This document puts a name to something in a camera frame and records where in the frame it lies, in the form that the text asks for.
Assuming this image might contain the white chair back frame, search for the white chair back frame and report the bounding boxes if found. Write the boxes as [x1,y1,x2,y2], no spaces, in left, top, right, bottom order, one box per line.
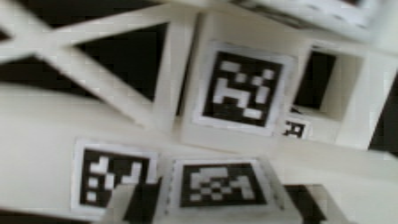
[0,0,398,224]

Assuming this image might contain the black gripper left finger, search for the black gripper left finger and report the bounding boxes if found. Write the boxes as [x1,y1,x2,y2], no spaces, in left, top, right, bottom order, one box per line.
[95,178,164,224]

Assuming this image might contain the small white cube nut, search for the small white cube nut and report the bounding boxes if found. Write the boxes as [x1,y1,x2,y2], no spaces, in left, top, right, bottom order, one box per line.
[154,157,305,224]

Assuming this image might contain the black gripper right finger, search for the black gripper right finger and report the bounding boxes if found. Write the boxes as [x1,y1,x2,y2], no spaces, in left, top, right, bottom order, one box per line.
[285,184,351,224]

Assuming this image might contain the white cube nut with tag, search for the white cube nut with tag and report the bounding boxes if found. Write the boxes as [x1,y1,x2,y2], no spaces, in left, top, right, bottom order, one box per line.
[228,0,398,51]

